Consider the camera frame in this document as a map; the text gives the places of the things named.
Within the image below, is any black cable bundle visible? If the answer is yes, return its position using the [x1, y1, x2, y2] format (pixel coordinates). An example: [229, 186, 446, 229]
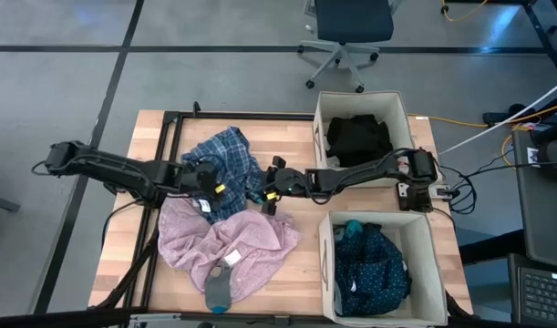
[439, 161, 479, 215]

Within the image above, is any grey furniture foot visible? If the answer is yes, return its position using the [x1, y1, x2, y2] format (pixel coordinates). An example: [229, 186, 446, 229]
[0, 192, 22, 213]

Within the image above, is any black garment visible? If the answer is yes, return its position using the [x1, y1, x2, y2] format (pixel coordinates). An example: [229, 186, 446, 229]
[325, 113, 395, 169]

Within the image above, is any black laptop keyboard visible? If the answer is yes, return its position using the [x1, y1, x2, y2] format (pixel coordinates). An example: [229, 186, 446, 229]
[508, 252, 557, 328]

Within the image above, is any teal garment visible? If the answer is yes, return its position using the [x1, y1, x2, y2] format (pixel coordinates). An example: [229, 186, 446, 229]
[343, 220, 365, 239]

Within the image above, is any pink shirt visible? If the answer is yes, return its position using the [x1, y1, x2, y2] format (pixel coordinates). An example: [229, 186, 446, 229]
[157, 196, 303, 305]

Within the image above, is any navy dotted garment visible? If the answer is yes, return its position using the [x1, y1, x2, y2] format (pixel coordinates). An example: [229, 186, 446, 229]
[334, 221, 413, 317]

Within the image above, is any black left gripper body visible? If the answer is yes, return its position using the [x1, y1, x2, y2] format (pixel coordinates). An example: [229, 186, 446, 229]
[181, 159, 228, 196]

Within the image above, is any beige fabric storage bin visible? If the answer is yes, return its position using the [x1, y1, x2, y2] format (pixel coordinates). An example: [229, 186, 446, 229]
[312, 89, 417, 190]
[317, 210, 449, 328]

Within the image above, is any office chair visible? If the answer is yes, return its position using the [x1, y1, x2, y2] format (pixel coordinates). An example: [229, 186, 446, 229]
[297, 0, 396, 95]

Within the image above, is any blue plaid shirt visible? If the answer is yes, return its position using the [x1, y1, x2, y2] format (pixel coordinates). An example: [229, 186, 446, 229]
[181, 126, 266, 225]

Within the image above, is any black floor power strip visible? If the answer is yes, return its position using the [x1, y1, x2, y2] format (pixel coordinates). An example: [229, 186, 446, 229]
[481, 103, 525, 128]

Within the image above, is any yellow cable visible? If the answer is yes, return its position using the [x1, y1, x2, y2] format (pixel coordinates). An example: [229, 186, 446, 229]
[407, 98, 557, 159]
[440, 0, 489, 23]

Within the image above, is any black table edge cable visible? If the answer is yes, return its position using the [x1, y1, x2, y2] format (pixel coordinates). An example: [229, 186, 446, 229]
[100, 199, 145, 251]

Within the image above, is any black curved object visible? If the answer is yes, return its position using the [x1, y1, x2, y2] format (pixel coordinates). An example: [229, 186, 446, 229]
[531, 118, 557, 179]

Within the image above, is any black rig crossbar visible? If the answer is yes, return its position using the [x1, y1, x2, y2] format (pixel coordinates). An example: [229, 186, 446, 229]
[0, 307, 325, 328]

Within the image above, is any black side desk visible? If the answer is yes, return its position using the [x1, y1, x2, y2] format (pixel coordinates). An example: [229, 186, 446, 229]
[510, 129, 557, 256]

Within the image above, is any grey sock with teal toe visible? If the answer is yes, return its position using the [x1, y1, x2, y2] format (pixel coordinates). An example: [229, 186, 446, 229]
[203, 265, 234, 316]

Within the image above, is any black desk leg frame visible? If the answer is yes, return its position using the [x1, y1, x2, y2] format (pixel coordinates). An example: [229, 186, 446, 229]
[521, 0, 557, 81]

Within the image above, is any white cable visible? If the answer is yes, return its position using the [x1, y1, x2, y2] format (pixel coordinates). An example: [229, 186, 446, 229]
[438, 77, 557, 156]

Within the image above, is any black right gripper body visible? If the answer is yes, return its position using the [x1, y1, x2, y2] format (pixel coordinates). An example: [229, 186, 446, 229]
[261, 155, 309, 217]

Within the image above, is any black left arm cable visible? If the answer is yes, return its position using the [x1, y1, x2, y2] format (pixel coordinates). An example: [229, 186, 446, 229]
[30, 159, 51, 178]

